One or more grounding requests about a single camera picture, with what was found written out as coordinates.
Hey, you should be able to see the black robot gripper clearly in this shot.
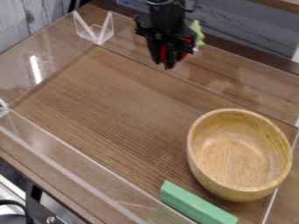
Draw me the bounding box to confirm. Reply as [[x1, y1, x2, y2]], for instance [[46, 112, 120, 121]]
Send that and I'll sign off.
[[133, 0, 194, 69]]

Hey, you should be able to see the wooden bowl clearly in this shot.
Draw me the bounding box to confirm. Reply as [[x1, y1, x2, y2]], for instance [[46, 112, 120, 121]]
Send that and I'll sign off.
[[186, 108, 293, 202]]

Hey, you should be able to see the green rectangular block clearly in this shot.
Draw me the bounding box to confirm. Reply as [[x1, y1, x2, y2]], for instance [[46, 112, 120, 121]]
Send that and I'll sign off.
[[160, 180, 238, 224]]

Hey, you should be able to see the clear acrylic corner bracket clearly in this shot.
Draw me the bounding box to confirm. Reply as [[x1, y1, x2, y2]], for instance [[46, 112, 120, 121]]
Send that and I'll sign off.
[[71, 11, 114, 46]]

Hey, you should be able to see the black metal table frame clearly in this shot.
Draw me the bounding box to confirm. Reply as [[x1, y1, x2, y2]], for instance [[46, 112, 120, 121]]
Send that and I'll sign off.
[[25, 184, 66, 224]]

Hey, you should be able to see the black cable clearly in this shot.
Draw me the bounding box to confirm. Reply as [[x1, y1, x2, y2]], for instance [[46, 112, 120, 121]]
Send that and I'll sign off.
[[0, 199, 37, 224]]

